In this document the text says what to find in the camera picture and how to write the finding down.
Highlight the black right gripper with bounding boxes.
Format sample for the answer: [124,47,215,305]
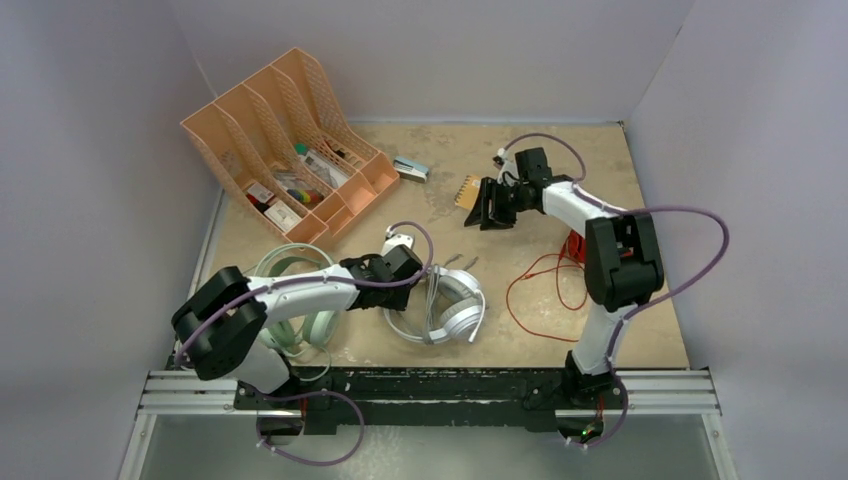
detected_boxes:
[465,177,534,232]

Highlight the white over-ear headphones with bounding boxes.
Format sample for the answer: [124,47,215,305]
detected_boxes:
[382,265,487,345]

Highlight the red black headphones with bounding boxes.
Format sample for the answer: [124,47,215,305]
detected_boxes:
[559,231,586,264]

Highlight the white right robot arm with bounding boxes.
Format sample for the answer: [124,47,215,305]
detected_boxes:
[464,147,664,407]

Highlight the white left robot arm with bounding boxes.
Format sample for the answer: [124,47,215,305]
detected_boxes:
[171,245,428,409]

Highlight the mint green headphones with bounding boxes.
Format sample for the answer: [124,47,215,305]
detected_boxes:
[245,243,342,384]

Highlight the yellow spiral notebook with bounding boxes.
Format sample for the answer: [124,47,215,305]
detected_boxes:
[454,175,481,211]

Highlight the light blue stapler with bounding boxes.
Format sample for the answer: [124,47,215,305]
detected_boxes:
[392,156,430,183]

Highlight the colourful marker set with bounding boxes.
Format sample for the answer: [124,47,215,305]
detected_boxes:
[287,188,324,207]

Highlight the white staples box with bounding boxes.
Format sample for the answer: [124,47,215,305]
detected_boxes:
[263,200,302,233]

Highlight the clear plastic ruler pouch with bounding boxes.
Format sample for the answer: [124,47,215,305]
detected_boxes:
[299,150,350,189]

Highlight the peach plastic file organizer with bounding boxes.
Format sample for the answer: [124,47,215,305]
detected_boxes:
[181,48,400,247]

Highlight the red white small box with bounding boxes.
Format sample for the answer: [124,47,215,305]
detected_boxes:
[245,182,275,204]

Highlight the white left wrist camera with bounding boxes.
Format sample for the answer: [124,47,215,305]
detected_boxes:
[380,226,416,256]

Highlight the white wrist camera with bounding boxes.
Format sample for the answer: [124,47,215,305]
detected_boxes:
[493,148,519,186]
[380,226,416,256]

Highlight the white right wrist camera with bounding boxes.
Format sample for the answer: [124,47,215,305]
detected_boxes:
[493,148,519,186]

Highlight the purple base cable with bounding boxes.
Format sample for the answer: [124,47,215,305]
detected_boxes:
[255,388,367,468]

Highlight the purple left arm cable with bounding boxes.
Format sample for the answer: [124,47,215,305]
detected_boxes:
[173,221,435,369]

